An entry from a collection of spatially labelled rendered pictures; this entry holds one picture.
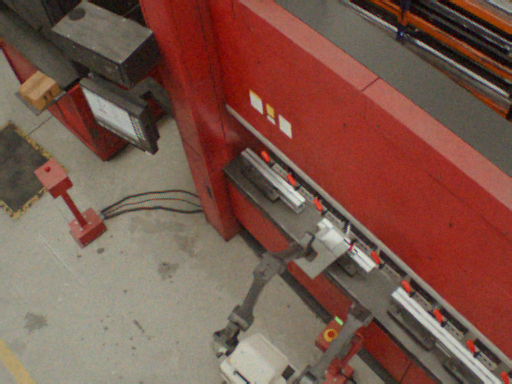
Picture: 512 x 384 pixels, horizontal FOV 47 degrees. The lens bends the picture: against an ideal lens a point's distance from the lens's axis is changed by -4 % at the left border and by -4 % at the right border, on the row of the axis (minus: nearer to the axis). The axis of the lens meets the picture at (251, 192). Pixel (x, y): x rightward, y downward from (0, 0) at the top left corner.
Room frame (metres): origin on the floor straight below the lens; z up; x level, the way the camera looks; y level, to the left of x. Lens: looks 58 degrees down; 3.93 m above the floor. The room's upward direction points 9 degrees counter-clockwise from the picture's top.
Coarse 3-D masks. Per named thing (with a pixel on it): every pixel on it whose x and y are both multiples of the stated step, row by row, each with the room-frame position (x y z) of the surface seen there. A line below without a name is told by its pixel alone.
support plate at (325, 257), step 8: (320, 232) 1.50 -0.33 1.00; (328, 232) 1.49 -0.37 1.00; (320, 248) 1.41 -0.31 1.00; (336, 248) 1.39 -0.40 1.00; (344, 248) 1.38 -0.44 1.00; (320, 256) 1.36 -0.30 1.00; (328, 256) 1.35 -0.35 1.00; (336, 256) 1.35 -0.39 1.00; (304, 264) 1.33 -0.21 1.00; (312, 264) 1.32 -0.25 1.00; (320, 264) 1.32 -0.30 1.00; (328, 264) 1.31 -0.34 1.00; (312, 272) 1.28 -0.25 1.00; (320, 272) 1.27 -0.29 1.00
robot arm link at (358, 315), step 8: (360, 304) 0.91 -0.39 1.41; (352, 312) 0.86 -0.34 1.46; (360, 312) 0.87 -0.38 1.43; (368, 312) 0.87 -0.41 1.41; (352, 320) 0.83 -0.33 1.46; (360, 320) 0.82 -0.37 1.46; (344, 328) 0.81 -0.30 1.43; (352, 328) 0.80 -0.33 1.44; (344, 336) 0.78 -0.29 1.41; (336, 344) 0.76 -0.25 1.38; (344, 344) 0.76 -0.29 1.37; (328, 352) 0.74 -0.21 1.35; (336, 352) 0.73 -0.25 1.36; (320, 360) 0.72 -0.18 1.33; (328, 360) 0.71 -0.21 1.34; (304, 368) 0.71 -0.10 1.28; (312, 368) 0.70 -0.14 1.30; (320, 368) 0.69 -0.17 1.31; (320, 376) 0.66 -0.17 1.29
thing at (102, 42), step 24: (72, 24) 2.38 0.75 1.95; (96, 24) 2.35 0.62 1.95; (120, 24) 2.31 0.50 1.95; (72, 48) 2.31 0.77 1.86; (96, 48) 2.18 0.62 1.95; (120, 48) 2.15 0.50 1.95; (144, 48) 2.16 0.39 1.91; (96, 72) 2.41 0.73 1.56; (120, 72) 2.07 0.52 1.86; (144, 72) 2.13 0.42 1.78
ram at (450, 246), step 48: (240, 48) 1.98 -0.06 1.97; (240, 96) 2.03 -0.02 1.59; (288, 96) 1.71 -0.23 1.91; (288, 144) 1.73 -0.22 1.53; (336, 144) 1.46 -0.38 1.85; (384, 144) 1.26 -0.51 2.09; (336, 192) 1.45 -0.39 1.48; (384, 192) 1.22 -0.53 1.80; (432, 192) 1.05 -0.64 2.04; (384, 240) 1.18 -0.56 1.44; (432, 240) 0.99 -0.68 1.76; (480, 240) 0.85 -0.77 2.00; (432, 288) 0.92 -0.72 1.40; (480, 288) 0.77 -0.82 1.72
